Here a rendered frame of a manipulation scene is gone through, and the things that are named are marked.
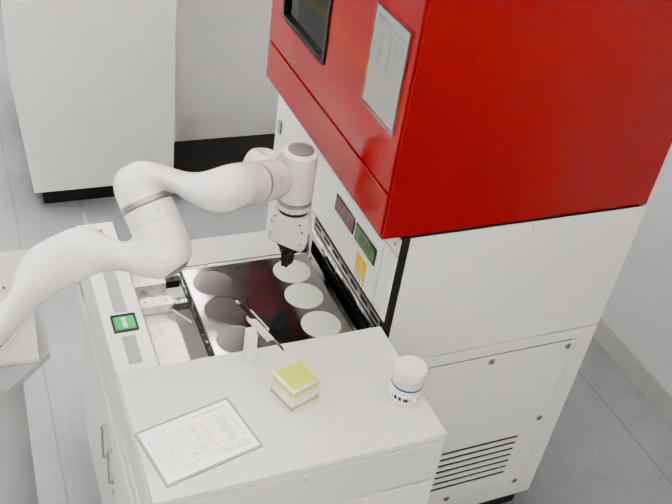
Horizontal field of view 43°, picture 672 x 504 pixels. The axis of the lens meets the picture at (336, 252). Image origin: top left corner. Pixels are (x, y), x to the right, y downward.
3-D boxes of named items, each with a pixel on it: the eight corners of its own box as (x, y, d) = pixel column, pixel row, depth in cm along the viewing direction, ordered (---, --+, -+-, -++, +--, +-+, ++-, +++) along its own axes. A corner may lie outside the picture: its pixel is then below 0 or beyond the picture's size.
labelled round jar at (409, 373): (410, 382, 189) (418, 351, 183) (425, 405, 184) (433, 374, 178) (382, 388, 186) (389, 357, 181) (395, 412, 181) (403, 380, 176)
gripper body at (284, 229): (267, 203, 203) (263, 241, 209) (305, 218, 200) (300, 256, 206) (283, 190, 208) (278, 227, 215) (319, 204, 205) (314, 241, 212)
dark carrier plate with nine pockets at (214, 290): (305, 255, 233) (306, 253, 233) (354, 338, 209) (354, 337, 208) (182, 272, 220) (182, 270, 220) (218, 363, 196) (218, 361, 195)
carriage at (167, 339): (162, 289, 220) (162, 281, 219) (198, 389, 194) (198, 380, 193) (131, 294, 217) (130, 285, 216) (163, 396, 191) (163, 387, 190)
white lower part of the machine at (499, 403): (416, 342, 345) (460, 170, 296) (523, 506, 286) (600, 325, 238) (249, 374, 319) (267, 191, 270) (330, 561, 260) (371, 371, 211)
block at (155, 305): (170, 303, 212) (170, 293, 211) (173, 311, 210) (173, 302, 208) (137, 307, 209) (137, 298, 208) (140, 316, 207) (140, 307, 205)
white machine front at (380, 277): (276, 190, 271) (288, 75, 247) (381, 367, 212) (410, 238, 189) (267, 191, 269) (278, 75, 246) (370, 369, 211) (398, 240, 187)
